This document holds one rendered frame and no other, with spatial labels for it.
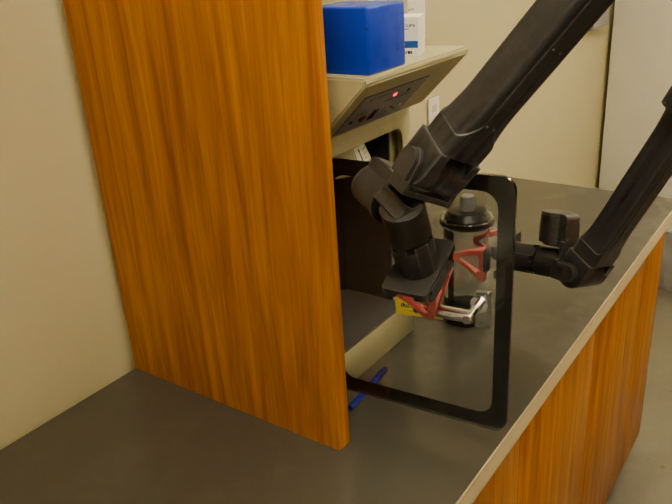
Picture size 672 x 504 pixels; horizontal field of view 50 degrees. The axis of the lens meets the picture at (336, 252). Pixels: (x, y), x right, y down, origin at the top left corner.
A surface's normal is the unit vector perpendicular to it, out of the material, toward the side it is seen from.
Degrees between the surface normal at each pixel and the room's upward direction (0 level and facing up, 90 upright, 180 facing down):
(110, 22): 90
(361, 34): 90
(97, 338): 90
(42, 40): 90
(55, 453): 0
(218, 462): 0
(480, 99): 63
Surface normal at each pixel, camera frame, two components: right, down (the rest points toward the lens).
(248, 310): -0.58, 0.35
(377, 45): 0.82, 0.18
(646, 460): -0.06, -0.92
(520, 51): -0.78, -0.13
